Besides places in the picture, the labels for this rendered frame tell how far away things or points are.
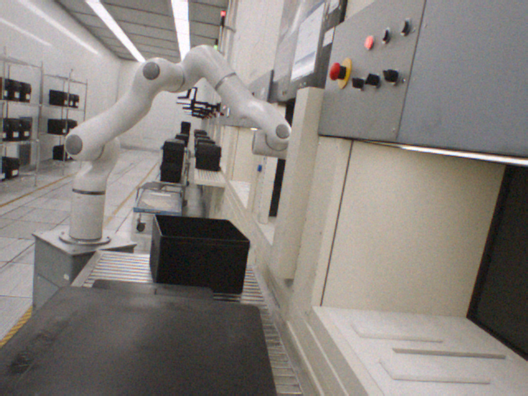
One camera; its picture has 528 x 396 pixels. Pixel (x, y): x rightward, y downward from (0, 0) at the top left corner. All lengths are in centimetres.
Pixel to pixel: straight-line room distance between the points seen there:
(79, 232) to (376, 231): 110
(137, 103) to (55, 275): 69
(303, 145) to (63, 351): 81
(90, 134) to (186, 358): 118
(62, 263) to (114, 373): 119
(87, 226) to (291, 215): 84
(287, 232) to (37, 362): 80
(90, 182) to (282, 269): 81
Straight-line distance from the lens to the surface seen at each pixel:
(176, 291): 102
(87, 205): 164
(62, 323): 55
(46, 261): 173
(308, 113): 112
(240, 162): 332
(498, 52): 56
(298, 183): 112
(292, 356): 103
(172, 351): 49
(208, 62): 142
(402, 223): 106
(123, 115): 154
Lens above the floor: 126
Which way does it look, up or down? 10 degrees down
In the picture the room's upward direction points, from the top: 9 degrees clockwise
